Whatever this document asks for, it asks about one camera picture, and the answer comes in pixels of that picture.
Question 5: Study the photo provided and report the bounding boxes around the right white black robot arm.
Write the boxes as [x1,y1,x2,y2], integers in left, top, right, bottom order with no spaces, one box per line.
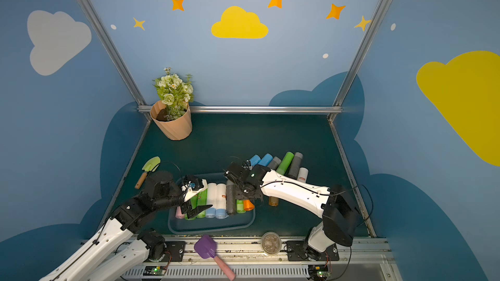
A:
[225,162,363,259]

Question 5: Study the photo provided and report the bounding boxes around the beige flower pot with plant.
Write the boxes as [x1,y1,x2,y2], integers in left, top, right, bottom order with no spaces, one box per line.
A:
[150,68,194,141]

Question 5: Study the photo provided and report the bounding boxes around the grey roll on right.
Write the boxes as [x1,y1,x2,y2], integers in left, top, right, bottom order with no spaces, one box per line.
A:
[287,152,303,180]

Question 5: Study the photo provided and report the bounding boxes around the round clear lid dish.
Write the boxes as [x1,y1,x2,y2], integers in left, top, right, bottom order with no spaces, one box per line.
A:
[261,232,282,255]

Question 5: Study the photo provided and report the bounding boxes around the white roll red label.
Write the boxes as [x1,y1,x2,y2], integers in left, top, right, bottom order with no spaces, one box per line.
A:
[215,183,228,219]

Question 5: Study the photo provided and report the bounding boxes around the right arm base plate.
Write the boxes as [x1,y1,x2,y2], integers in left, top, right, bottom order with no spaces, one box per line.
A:
[284,240,339,261]

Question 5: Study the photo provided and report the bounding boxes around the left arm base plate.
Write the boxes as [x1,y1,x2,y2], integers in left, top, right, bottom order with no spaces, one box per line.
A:
[158,241,186,262]

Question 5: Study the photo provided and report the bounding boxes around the white roll blue end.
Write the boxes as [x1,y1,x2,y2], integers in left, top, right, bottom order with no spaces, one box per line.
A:
[297,167,309,183]

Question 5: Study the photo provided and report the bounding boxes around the pink trash bag roll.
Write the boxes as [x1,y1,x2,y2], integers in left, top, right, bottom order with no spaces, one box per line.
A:
[175,206,185,219]

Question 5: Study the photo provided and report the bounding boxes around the teal plastic storage box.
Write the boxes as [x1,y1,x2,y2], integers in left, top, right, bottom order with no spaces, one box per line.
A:
[167,171,257,235]

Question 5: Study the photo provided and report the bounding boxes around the orange trash bag roll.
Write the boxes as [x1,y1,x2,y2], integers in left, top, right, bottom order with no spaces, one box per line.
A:
[268,196,279,207]
[243,200,255,212]

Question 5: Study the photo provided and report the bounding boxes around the circuit board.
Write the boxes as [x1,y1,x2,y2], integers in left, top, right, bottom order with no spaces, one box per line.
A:
[143,266,167,277]
[307,265,332,281]

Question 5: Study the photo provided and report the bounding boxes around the green trash bag roll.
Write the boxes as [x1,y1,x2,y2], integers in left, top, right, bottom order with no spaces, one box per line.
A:
[184,196,198,220]

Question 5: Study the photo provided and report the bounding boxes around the white blue trash bag roll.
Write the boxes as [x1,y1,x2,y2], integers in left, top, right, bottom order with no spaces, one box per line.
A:
[205,183,217,219]

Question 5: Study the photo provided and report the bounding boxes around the green trowel wooden handle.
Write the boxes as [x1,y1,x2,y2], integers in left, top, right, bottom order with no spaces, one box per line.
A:
[135,156,161,189]

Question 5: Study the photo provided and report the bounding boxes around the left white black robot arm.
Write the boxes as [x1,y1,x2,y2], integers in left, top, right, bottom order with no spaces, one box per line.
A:
[42,170,210,280]

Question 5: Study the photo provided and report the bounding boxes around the left circuit board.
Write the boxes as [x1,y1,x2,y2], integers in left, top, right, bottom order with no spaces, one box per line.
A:
[143,266,167,277]

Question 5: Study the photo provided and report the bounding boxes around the right circuit board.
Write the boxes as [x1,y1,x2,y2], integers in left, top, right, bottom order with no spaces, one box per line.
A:
[307,265,332,281]

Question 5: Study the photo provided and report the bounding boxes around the purple toy shovel pink handle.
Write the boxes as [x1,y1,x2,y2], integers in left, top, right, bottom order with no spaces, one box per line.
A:
[194,235,236,281]

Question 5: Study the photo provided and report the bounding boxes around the dark grey trash bag roll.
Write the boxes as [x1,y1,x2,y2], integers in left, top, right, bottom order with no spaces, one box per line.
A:
[226,180,237,216]

